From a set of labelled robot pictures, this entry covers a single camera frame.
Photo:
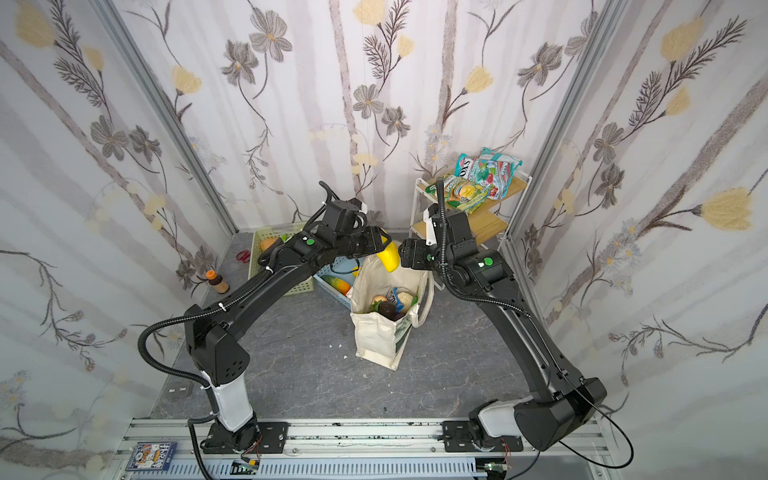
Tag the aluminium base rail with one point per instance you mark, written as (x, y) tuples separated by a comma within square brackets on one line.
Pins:
[(410, 448)]

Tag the blue candy bag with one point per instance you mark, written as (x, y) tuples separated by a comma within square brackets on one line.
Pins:
[(393, 297)]

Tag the teal pink snack bag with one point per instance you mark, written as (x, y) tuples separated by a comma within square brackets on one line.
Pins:
[(495, 171)]

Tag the green white snack bag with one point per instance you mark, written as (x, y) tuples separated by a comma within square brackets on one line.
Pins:
[(463, 166)]

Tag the white wire wooden shelf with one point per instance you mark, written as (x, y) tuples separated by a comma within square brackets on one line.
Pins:
[(486, 222)]

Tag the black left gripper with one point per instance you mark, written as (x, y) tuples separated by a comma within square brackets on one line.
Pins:
[(372, 241)]

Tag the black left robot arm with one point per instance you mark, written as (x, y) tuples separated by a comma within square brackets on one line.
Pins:
[(232, 426)]

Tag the yellow mango toy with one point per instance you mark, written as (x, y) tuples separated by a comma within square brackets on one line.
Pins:
[(389, 257)]

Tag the green orange papaya toy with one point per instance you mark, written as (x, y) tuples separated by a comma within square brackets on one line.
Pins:
[(339, 285)]

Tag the grey floor outlet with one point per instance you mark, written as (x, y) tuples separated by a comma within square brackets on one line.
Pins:
[(178, 389)]

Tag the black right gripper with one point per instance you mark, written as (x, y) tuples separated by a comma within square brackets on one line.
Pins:
[(411, 254)]

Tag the cream white round vegetable toy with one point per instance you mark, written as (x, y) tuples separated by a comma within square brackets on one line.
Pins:
[(408, 299)]

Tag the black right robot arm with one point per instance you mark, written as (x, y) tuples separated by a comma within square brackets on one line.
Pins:
[(562, 398)]

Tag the dark mangosteen toy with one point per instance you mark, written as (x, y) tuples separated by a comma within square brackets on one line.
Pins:
[(386, 309)]

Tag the brown glass bottle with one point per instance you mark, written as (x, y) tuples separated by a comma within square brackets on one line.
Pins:
[(217, 282)]

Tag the red handled scissors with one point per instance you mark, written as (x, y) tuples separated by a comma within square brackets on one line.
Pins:
[(244, 256)]

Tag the blue card box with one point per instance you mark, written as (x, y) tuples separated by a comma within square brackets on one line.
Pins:
[(151, 457)]

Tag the green plastic basket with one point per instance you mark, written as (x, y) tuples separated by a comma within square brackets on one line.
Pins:
[(282, 232)]

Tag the green yellow snack bag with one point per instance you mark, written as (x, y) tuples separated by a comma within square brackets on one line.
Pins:
[(464, 195)]

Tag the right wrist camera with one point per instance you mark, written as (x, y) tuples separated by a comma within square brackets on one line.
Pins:
[(452, 229)]

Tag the cream canvas tote bag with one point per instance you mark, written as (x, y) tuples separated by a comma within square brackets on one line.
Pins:
[(378, 339)]

